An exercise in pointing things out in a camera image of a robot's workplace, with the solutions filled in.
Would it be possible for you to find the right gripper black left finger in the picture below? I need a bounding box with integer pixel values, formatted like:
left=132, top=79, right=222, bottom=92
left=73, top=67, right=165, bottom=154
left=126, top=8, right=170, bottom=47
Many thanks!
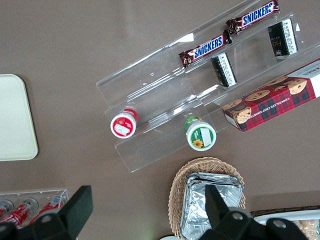
left=14, top=185, right=94, bottom=240

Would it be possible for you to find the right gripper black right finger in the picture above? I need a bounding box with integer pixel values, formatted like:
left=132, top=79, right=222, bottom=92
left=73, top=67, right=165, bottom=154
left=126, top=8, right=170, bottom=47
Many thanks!
left=199, top=184, right=266, bottom=240

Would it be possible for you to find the aluminium foil tray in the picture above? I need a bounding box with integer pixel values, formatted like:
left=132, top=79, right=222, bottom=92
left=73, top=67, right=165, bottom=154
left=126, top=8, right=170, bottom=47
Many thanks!
left=180, top=178, right=245, bottom=240
left=186, top=171, right=245, bottom=187

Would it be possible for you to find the light wicker basket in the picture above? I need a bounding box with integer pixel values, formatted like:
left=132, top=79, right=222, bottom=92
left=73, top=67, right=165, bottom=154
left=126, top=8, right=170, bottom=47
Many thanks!
left=168, top=156, right=247, bottom=240

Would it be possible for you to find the white snack tray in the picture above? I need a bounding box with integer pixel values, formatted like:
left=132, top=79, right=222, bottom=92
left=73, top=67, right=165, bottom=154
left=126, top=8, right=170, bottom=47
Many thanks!
left=249, top=205, right=320, bottom=240

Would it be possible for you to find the cream plastic tray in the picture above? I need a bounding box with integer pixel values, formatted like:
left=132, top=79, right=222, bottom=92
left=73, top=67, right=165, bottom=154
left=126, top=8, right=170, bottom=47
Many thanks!
left=0, top=73, right=39, bottom=162

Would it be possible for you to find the clear acrylic bottle stand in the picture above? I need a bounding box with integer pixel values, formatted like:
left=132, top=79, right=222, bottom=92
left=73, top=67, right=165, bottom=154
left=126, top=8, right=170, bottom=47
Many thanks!
left=0, top=188, right=70, bottom=230

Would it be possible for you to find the green-lid white cup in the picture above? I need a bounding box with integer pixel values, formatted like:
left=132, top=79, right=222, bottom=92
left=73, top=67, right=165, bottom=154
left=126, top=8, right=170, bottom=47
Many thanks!
left=183, top=114, right=217, bottom=152

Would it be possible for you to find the clear cracker bag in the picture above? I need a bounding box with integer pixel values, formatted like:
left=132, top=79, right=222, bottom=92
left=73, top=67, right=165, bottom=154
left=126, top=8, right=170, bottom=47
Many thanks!
left=298, top=219, right=320, bottom=240

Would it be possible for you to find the red-lid white cup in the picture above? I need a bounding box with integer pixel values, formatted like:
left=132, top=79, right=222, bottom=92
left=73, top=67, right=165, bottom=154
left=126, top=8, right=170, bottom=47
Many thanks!
left=110, top=107, right=140, bottom=139

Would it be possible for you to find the red tartan cookie box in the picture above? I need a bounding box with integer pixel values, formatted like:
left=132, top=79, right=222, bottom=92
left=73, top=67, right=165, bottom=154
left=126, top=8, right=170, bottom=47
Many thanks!
left=221, top=57, right=320, bottom=133

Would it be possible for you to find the clear acrylic tiered stand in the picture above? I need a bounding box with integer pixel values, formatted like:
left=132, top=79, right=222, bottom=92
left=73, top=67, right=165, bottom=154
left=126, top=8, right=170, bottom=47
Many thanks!
left=95, top=0, right=320, bottom=174

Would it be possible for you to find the small black box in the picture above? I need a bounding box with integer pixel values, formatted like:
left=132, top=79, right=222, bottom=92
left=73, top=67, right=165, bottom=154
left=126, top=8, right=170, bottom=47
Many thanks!
left=211, top=51, right=238, bottom=88
left=267, top=17, right=299, bottom=63

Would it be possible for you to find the Snickers chocolate bar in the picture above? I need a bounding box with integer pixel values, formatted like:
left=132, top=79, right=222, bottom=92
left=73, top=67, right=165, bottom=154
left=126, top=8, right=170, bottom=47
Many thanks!
left=178, top=29, right=233, bottom=69
left=225, top=0, right=280, bottom=35

